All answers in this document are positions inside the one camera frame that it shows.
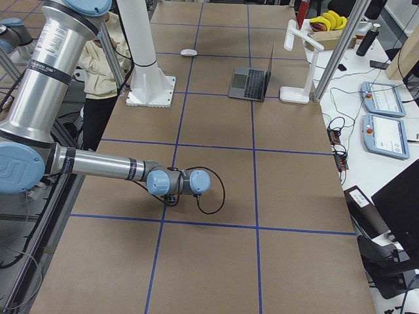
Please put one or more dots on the grey laptop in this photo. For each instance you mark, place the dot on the grey laptop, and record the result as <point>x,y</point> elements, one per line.
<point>249,83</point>

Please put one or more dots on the white computer mouse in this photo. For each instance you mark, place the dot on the white computer mouse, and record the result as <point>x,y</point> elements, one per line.
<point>188,52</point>

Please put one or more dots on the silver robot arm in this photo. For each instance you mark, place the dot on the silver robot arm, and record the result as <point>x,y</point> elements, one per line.
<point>14,34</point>
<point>35,144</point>

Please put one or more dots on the person in cream hoodie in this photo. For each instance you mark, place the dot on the person in cream hoodie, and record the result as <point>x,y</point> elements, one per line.
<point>99,83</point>

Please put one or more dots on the cardboard box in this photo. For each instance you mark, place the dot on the cardboard box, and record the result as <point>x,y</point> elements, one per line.
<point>328,39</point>

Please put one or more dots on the near teach pendant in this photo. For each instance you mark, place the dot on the near teach pendant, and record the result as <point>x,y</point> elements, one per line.
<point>386,136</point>

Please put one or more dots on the teach pendant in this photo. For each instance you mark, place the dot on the teach pendant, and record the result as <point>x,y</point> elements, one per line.
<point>386,136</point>
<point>380,98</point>

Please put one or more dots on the far teach pendant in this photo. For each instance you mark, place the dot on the far teach pendant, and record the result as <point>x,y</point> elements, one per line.
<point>380,98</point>

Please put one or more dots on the yellow bananas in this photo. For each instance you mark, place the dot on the yellow bananas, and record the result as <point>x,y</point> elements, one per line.
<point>328,21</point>

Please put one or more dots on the black monitor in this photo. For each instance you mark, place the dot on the black monitor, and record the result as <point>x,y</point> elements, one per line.
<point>397,204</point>

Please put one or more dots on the black water bottle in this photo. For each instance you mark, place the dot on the black water bottle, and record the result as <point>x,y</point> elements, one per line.
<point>368,39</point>

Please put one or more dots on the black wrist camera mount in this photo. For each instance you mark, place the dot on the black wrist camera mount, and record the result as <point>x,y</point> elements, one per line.
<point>171,200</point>

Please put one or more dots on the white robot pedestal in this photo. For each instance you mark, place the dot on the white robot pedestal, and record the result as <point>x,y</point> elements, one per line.
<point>149,86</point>

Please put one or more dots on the aluminium frame post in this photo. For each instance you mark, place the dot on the aluminium frame post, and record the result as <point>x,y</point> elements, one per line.
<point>357,13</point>

